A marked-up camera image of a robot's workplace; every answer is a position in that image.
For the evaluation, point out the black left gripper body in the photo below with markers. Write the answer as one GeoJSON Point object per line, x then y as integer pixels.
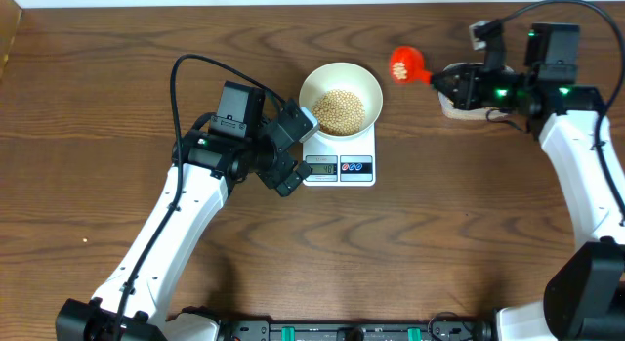
{"type": "Point", "coordinates": [262, 155]}

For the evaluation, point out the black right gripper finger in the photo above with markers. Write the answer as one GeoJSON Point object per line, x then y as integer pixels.
{"type": "Point", "coordinates": [453, 96]}
{"type": "Point", "coordinates": [454, 76]}

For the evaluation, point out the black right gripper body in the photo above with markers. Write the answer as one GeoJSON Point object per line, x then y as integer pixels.
{"type": "Point", "coordinates": [500, 89]}

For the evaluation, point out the red plastic measuring scoop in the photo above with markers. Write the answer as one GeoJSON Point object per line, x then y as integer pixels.
{"type": "Point", "coordinates": [415, 65]}

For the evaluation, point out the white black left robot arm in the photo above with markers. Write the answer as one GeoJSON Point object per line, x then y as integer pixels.
{"type": "Point", "coordinates": [133, 303]}

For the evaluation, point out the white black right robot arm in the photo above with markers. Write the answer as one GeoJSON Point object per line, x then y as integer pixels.
{"type": "Point", "coordinates": [585, 298]}

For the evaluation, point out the white digital kitchen scale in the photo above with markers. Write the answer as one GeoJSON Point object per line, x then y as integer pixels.
{"type": "Point", "coordinates": [341, 161]}

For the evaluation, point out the soybeans in scoop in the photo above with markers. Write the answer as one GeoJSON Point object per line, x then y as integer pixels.
{"type": "Point", "coordinates": [399, 71]}

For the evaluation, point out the soybeans in bowl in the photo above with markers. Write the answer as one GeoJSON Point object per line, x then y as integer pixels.
{"type": "Point", "coordinates": [339, 112]}

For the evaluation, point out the white round bowl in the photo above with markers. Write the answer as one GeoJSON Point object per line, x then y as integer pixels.
{"type": "Point", "coordinates": [344, 76]}

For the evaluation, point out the clear plastic container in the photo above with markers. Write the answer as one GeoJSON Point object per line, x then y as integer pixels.
{"type": "Point", "coordinates": [451, 112]}

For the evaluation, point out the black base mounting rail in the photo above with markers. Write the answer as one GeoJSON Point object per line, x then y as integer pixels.
{"type": "Point", "coordinates": [441, 328]}

